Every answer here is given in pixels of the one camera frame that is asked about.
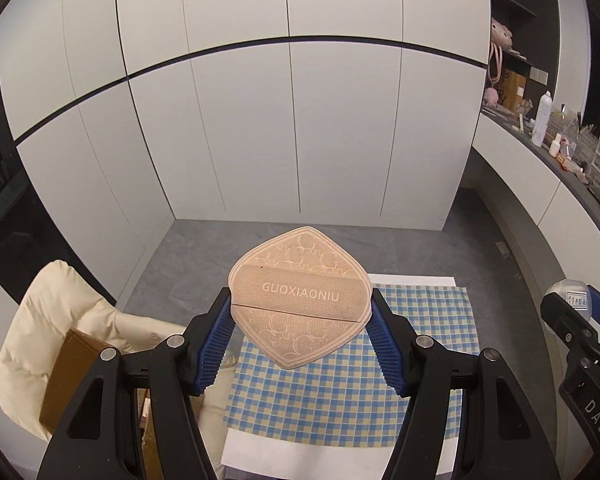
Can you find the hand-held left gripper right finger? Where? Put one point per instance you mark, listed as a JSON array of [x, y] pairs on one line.
[[390, 350]]

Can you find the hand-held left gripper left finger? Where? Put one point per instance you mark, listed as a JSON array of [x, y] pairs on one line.
[[215, 345]]

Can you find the beige powder puff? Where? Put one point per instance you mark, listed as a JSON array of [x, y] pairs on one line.
[[300, 270]]

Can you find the brown cardboard box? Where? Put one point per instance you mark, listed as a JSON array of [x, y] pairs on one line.
[[70, 375]]

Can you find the blue yellow checked tablecloth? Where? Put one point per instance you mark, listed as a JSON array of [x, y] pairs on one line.
[[330, 400]]

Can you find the white curved base cabinet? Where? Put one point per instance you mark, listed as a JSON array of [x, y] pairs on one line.
[[530, 195]]

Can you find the red white small packet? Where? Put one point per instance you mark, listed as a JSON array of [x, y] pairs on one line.
[[567, 159]]

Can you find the small white bottle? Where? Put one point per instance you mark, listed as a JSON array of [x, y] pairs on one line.
[[555, 146]]

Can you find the cream padded armchair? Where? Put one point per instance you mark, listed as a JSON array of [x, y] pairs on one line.
[[45, 300]]

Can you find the white spray bottle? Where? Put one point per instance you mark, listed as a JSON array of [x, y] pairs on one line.
[[541, 120]]

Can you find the white built-in wardrobe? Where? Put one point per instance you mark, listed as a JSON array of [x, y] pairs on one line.
[[280, 135]]

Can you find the small pink plush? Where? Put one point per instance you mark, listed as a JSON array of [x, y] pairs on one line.
[[491, 96]]

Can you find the brown shelf carton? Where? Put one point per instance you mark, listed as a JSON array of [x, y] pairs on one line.
[[512, 85]]

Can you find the pink plush toy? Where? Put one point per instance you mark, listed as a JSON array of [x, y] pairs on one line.
[[501, 31]]

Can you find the grey wall socket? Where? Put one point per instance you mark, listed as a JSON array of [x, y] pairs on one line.
[[503, 250]]

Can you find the dark wall shelf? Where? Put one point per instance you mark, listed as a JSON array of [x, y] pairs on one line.
[[525, 25]]

